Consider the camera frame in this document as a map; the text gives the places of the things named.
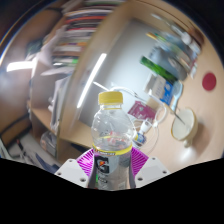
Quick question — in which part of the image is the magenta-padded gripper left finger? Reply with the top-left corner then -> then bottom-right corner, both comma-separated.
54,148 -> 98,188

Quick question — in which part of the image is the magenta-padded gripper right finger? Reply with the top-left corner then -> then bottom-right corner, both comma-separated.
129,146 -> 172,188

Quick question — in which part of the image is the clear drink bottle yellow cap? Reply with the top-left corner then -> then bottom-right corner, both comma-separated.
90,91 -> 136,191

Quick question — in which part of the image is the small white pill bottle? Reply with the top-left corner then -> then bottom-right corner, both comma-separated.
134,118 -> 152,146

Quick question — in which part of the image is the cream cup yellow rim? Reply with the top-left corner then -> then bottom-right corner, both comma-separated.
170,107 -> 199,148

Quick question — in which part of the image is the metal spoon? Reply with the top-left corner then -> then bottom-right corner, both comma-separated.
163,103 -> 186,126

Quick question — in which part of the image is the magenta pouch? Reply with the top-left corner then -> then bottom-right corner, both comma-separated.
127,100 -> 158,122

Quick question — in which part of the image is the blue and white carton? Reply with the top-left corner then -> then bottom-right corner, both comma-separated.
143,73 -> 184,107

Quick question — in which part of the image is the white LED light bar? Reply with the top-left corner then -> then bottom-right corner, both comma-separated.
76,52 -> 108,109

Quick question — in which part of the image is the dark green bottle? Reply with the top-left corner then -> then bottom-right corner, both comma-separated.
139,55 -> 178,83

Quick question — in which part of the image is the flat round red coaster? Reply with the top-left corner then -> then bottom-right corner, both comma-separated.
201,71 -> 218,92

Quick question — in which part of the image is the long ceiling light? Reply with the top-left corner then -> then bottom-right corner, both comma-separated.
5,59 -> 37,73

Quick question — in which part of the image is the wooden shelf unit with books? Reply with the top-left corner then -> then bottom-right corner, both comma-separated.
0,0 -> 188,161

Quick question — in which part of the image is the white cable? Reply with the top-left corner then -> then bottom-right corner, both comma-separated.
92,80 -> 168,151

